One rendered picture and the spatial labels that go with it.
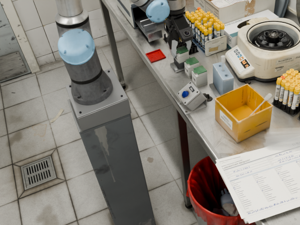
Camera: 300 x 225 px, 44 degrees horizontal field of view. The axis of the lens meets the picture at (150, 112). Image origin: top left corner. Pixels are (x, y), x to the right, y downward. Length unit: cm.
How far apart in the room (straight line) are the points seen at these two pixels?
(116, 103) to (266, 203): 60
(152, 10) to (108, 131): 48
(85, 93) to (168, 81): 35
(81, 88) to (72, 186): 113
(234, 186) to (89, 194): 130
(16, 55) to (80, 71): 199
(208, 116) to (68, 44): 53
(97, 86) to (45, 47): 201
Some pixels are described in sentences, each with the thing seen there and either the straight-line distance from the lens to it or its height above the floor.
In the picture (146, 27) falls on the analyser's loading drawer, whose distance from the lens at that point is 171.
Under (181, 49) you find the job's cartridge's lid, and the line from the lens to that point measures 151.
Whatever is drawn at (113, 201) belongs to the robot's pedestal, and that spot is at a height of 40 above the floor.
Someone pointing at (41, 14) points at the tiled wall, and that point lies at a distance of 315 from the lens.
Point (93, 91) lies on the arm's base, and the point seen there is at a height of 100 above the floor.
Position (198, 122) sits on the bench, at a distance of 131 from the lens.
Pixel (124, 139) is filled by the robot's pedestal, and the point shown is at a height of 75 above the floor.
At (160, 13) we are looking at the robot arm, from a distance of 121.
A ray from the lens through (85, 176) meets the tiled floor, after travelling 236.
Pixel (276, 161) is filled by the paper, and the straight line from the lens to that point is 119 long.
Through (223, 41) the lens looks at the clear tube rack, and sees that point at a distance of 160.
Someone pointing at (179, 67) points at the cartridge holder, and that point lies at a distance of 151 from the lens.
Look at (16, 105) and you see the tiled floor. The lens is 306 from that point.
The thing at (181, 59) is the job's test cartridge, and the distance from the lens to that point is 150.
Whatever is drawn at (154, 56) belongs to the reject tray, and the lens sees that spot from 162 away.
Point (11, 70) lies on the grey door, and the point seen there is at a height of 9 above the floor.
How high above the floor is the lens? 181
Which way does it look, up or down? 44 degrees down
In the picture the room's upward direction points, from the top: 10 degrees counter-clockwise
